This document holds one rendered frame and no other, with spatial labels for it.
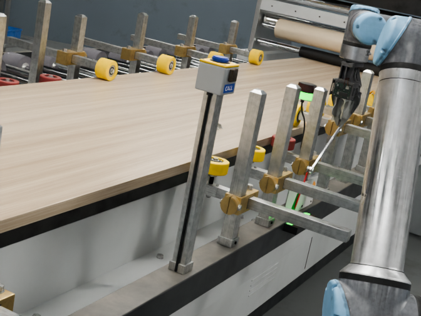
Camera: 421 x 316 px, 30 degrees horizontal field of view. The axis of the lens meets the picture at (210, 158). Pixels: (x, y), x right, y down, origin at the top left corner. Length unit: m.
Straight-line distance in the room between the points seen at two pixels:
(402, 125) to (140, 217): 0.77
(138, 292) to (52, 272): 0.21
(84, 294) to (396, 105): 0.85
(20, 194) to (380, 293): 0.77
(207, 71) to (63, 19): 8.12
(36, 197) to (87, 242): 0.29
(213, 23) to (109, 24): 1.27
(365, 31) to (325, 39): 2.63
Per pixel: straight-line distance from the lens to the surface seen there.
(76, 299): 1.90
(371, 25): 2.32
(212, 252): 2.09
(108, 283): 2.01
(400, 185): 1.68
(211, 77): 1.78
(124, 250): 2.10
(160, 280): 1.87
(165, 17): 9.66
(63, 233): 1.84
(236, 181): 2.10
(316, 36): 4.97
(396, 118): 1.70
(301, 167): 2.53
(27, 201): 1.66
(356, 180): 2.55
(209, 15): 9.62
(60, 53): 3.14
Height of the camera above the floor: 1.47
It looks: 15 degrees down
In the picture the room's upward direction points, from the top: 11 degrees clockwise
